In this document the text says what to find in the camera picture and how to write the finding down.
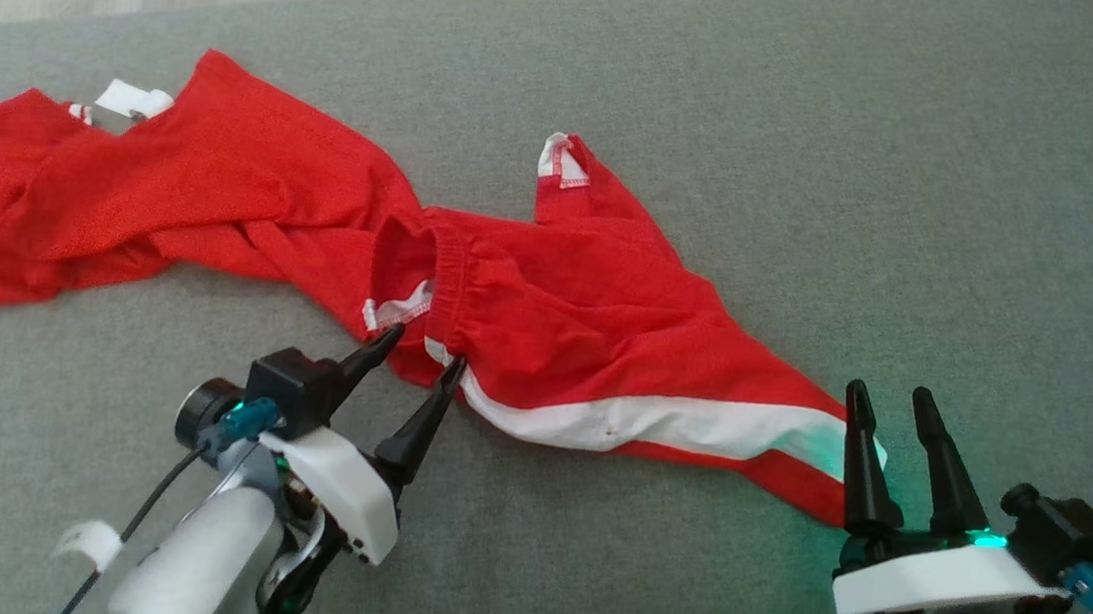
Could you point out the grey and yellow sofa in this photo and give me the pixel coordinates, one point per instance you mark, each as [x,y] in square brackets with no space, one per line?
[775,118]

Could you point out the red Bulls jersey shirt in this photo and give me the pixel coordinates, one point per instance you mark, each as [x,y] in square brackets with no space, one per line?
[168,180]

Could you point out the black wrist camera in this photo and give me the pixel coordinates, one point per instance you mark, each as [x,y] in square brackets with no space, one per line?
[1066,533]
[288,387]

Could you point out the red shorts white stripe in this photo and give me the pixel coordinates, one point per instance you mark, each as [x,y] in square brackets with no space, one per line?
[605,323]

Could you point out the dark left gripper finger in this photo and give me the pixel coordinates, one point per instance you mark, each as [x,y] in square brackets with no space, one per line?
[369,358]
[416,435]

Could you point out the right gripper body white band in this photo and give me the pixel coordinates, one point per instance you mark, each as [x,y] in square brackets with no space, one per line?
[931,580]

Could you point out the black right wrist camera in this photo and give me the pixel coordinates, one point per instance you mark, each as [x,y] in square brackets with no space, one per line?
[1066,533]

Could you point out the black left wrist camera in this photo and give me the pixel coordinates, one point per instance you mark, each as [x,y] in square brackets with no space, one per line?
[288,387]

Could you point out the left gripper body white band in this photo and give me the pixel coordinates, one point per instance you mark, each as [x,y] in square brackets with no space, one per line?
[348,494]

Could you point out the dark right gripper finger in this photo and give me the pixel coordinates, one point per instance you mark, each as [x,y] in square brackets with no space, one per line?
[866,478]
[950,486]

